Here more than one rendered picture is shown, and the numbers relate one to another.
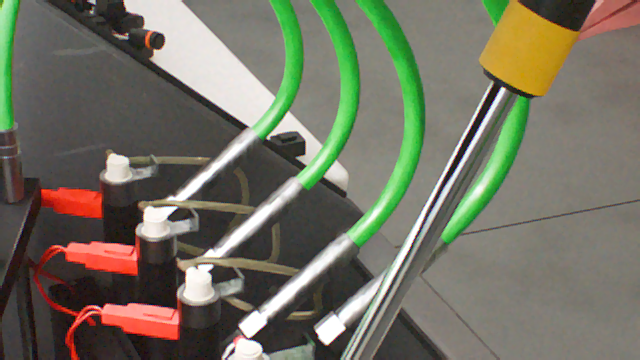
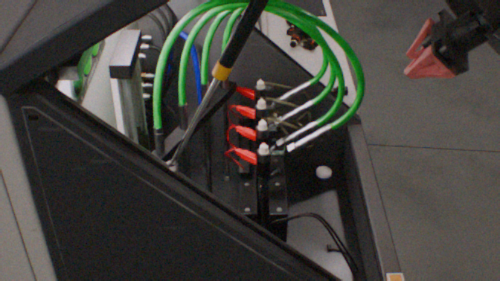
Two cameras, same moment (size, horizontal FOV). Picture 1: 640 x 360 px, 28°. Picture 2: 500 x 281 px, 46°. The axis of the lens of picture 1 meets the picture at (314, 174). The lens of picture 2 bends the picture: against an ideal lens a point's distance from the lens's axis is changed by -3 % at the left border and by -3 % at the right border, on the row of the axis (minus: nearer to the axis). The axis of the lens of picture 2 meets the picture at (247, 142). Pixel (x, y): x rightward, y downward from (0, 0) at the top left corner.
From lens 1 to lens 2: 49 cm
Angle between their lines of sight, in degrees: 23
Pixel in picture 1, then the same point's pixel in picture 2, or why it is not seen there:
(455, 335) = (366, 168)
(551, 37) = (221, 68)
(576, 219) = not seen: outside the picture
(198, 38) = (335, 45)
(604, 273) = not seen: outside the picture
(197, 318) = (259, 135)
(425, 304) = (362, 155)
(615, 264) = not seen: outside the picture
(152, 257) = (257, 114)
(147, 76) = (281, 56)
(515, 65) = (215, 73)
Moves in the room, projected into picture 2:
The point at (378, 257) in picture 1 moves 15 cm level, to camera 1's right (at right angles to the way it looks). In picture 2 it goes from (356, 136) to (416, 153)
